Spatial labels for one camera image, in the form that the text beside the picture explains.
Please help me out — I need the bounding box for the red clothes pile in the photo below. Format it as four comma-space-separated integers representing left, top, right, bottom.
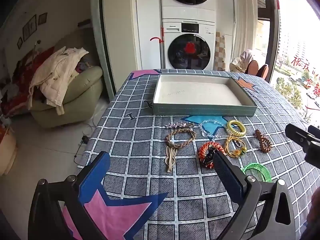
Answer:
0, 46, 56, 117

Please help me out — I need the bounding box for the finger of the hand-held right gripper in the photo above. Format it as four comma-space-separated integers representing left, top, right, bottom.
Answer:
285, 123, 320, 170
307, 124, 320, 142

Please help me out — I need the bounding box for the red mop handle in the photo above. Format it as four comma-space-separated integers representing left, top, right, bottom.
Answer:
150, 26, 165, 69

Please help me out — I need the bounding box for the green translucent bangle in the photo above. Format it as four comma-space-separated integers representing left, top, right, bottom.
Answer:
241, 163, 272, 183

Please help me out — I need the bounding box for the silver star hair clip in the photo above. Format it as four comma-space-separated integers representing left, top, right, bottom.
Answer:
165, 121, 194, 130

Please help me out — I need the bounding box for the large picture frame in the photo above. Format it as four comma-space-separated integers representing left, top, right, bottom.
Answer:
22, 15, 38, 42

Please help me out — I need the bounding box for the beige braided hair tie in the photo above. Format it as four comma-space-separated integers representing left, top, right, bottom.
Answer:
166, 127, 197, 149

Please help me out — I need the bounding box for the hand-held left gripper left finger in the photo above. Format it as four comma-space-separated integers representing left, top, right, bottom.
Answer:
28, 151, 112, 240

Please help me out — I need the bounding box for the white washing machine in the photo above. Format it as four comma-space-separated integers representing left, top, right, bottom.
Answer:
161, 17, 217, 70

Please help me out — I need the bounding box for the orange spiral hair tie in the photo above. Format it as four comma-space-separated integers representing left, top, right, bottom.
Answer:
197, 141, 225, 168

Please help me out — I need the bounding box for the pale green sofa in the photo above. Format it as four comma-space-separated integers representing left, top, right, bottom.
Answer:
30, 27, 104, 128

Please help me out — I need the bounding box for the beige hair clip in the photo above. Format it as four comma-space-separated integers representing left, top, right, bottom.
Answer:
165, 146, 178, 173

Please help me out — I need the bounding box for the grey checked star tablecloth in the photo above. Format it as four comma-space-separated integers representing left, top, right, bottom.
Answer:
61, 69, 320, 240

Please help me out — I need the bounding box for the grey-green jewelry tray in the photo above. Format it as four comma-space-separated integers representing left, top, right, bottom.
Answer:
152, 74, 258, 117

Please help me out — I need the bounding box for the yellow cord flower charm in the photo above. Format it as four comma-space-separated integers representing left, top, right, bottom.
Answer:
224, 132, 248, 158

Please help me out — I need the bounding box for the beige cloth on chair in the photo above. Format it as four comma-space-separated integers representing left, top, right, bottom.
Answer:
229, 49, 254, 74

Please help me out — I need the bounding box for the brown spiral hair tie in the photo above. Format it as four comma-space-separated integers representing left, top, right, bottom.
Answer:
255, 129, 272, 153

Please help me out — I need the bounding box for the black floor cable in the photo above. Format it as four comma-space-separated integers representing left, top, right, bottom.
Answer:
73, 120, 97, 163

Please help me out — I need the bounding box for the cream padded coat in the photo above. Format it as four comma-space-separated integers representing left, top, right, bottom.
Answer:
28, 46, 89, 116

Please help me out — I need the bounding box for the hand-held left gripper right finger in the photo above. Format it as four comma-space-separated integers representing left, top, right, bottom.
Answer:
212, 151, 297, 240

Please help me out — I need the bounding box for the black claw hair clip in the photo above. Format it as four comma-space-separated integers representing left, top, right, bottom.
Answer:
203, 147, 218, 164

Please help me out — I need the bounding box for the clear crystal bead bracelet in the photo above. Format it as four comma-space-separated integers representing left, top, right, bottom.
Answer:
199, 119, 228, 141

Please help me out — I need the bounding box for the yellow spiral hair tie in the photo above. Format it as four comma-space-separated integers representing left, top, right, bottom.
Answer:
226, 120, 247, 134

